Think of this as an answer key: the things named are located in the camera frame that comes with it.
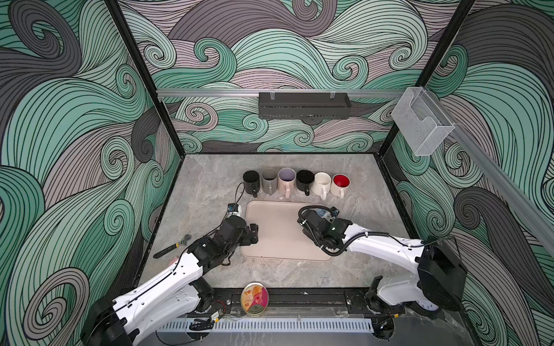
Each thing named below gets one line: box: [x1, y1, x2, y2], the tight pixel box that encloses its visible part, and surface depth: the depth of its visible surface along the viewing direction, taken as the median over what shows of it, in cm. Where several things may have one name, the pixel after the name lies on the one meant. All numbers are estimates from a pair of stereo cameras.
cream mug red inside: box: [330, 173, 352, 199], surface depth 100 cm
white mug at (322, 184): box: [311, 171, 332, 202], surface depth 101 cm
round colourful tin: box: [240, 281, 270, 316], surface depth 73 cm
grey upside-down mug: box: [261, 167, 279, 196], surface depth 99 cm
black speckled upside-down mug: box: [243, 170, 261, 198], surface depth 100 cm
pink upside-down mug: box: [277, 167, 297, 199], surface depth 99 cm
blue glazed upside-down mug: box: [315, 208, 332, 219], surface depth 75 cm
